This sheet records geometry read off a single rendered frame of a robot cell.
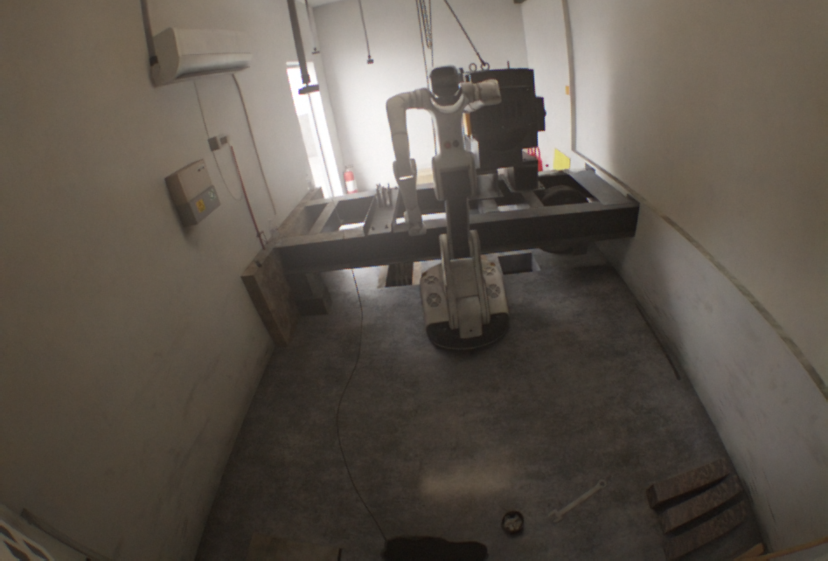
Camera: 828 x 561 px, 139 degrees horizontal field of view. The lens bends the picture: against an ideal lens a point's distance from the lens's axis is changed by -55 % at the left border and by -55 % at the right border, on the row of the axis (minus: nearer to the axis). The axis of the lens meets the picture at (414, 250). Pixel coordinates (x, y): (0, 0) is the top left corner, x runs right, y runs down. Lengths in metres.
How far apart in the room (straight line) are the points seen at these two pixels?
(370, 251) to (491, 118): 1.27
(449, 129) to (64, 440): 2.08
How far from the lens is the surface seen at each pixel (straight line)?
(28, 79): 1.65
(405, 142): 1.46
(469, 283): 1.99
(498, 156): 2.61
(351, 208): 3.20
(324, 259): 2.57
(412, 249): 2.41
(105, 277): 1.64
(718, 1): 2.04
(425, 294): 2.21
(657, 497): 1.80
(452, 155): 1.62
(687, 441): 2.12
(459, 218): 1.80
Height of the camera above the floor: 1.67
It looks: 30 degrees down
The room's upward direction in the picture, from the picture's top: 10 degrees counter-clockwise
